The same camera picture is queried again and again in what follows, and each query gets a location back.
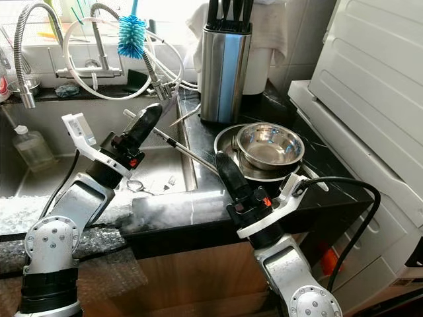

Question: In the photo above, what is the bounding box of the black sponge holder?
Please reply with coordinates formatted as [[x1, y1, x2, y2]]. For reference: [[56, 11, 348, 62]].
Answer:
[[124, 69, 151, 90]]

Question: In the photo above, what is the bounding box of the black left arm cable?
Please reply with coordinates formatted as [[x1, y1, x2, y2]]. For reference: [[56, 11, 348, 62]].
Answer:
[[36, 149, 81, 222]]

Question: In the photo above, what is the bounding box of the small orange object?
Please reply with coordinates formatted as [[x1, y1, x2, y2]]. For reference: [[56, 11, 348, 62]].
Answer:
[[321, 248, 338, 275]]

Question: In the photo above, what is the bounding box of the wooden base cabinet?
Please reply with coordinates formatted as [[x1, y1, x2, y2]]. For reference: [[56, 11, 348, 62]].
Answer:
[[99, 241, 278, 317]]

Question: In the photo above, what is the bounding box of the blue bottle brush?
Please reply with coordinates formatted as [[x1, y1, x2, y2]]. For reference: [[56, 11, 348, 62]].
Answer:
[[117, 0, 147, 60]]

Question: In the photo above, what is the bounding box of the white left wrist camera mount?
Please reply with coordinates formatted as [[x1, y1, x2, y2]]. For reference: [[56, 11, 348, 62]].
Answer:
[[61, 112, 130, 178]]

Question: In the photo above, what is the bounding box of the white countertop dish appliance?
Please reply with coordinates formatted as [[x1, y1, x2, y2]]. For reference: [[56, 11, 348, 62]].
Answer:
[[288, 0, 423, 225]]

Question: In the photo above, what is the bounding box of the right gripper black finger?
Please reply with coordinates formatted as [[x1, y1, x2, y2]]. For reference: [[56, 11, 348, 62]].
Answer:
[[223, 155, 256, 196], [215, 151, 245, 203]]

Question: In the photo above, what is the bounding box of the small steel teaspoon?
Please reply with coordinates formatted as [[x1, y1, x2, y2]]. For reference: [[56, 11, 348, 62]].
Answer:
[[126, 178, 149, 194]]

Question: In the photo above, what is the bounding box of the clear plastic bottle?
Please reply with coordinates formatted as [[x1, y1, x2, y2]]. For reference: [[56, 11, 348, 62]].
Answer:
[[13, 124, 57, 172]]

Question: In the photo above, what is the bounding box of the white washing machine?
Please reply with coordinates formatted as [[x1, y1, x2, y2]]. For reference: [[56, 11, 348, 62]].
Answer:
[[311, 192, 423, 314]]

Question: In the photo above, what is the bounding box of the steel spring hose faucet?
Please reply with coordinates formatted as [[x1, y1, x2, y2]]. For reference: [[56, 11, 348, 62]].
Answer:
[[13, 2, 63, 110]]

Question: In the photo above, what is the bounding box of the stainless steel bowl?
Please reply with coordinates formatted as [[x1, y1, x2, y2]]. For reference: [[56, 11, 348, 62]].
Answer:
[[236, 122, 306, 171]]

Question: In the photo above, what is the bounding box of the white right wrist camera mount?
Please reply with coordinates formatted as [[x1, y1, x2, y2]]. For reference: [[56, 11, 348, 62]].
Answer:
[[238, 173, 311, 240]]

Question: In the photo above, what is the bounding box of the stainless steel knife block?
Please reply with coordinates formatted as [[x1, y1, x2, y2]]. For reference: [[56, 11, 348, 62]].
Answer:
[[200, 0, 252, 125]]

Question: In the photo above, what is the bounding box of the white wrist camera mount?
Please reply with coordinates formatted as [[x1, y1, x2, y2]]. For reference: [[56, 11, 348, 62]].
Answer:
[[238, 173, 311, 240], [61, 112, 130, 178]]

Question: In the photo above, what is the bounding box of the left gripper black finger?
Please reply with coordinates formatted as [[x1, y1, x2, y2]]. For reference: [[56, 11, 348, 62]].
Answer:
[[129, 109, 163, 151], [120, 102, 159, 143]]

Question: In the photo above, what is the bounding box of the shallow stainless steel plate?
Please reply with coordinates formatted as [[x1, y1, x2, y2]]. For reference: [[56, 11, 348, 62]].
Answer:
[[213, 123, 308, 184]]

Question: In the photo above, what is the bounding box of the clear bubble wrap sheet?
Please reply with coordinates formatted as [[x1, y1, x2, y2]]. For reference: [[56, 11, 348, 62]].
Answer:
[[0, 195, 139, 298]]

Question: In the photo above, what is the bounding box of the dark scrub pad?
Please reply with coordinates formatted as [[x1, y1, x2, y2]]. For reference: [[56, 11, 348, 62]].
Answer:
[[54, 84, 80, 98]]

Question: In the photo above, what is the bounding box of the stainless steel sink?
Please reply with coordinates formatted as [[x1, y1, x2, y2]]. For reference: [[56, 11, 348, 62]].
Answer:
[[0, 98, 199, 199]]

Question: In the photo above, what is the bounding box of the white looped hose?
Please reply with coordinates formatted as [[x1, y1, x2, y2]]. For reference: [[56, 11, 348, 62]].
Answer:
[[62, 18, 199, 101]]

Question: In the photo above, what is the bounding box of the chrome gooseneck tap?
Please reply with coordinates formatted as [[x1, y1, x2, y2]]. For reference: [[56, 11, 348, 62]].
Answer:
[[54, 3, 173, 101]]

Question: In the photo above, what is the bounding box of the white red soap bottle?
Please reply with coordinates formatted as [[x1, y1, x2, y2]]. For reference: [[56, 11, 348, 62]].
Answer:
[[0, 76, 11, 101]]

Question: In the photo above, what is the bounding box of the small steel cup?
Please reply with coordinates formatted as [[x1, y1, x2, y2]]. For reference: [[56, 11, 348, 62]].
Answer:
[[7, 78, 40, 94]]

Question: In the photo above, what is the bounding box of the white cloth towel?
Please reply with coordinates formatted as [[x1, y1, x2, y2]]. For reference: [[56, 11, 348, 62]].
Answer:
[[185, 3, 288, 67]]

